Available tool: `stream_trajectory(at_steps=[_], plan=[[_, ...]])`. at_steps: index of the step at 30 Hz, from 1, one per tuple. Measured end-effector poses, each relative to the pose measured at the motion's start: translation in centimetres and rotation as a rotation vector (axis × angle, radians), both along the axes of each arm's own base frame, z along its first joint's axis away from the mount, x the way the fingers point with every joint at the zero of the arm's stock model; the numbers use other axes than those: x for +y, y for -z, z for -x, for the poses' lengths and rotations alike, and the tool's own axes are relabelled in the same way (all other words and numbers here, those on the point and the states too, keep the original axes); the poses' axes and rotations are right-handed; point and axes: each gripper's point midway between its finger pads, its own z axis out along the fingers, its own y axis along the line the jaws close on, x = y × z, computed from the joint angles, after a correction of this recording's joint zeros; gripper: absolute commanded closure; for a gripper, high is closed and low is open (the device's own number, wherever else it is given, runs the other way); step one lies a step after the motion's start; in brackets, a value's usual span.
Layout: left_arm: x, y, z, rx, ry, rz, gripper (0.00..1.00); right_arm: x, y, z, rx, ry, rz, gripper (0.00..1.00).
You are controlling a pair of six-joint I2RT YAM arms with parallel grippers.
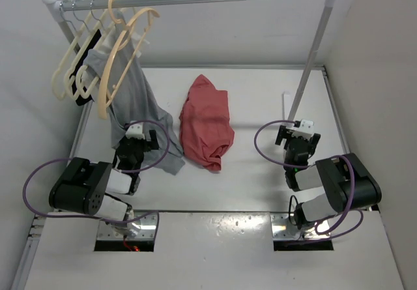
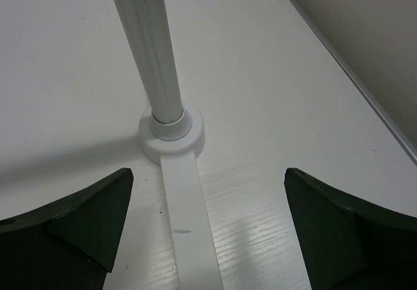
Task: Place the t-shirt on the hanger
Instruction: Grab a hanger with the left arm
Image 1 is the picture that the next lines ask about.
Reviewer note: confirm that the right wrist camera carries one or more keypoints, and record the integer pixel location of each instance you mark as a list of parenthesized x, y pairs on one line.
[(305, 129)]

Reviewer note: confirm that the white clothes rack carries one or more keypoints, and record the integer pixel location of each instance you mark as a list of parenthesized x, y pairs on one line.
[(325, 16)]

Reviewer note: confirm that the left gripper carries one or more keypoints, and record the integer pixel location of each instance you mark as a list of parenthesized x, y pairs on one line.
[(143, 141)]

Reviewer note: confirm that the white cloth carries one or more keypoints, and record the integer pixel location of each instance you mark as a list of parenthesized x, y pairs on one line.
[(107, 44)]

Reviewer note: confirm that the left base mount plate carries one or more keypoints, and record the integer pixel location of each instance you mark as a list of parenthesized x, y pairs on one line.
[(143, 229)]

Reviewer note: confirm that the cream hanger outer left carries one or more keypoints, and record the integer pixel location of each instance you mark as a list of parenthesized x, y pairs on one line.
[(70, 58)]

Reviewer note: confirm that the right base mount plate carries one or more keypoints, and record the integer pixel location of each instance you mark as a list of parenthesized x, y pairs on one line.
[(284, 229)]

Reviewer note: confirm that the cream hanger with grey shirt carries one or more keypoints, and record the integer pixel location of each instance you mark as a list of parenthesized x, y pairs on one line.
[(134, 87)]

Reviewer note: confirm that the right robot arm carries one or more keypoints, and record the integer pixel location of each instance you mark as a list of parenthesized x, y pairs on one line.
[(346, 182)]

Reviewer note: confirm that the red t shirt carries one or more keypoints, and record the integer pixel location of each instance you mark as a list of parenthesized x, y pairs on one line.
[(205, 130)]

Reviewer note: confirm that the beige plastic hanger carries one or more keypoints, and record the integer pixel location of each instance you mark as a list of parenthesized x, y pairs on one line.
[(105, 99)]

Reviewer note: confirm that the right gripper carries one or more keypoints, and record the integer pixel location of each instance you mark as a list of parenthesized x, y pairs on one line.
[(287, 134)]

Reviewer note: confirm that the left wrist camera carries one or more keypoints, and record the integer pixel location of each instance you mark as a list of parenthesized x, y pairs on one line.
[(135, 131)]

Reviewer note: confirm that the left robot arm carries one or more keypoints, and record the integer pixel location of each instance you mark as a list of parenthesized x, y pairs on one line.
[(90, 188)]

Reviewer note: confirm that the base mount plate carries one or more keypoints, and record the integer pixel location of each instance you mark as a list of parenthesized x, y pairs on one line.
[(284, 229), (143, 229)]

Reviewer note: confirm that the grey t shirt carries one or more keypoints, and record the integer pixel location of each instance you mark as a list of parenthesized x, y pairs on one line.
[(148, 110)]

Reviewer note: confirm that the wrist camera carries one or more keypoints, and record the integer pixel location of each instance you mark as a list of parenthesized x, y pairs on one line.
[(305, 129), (135, 131)]

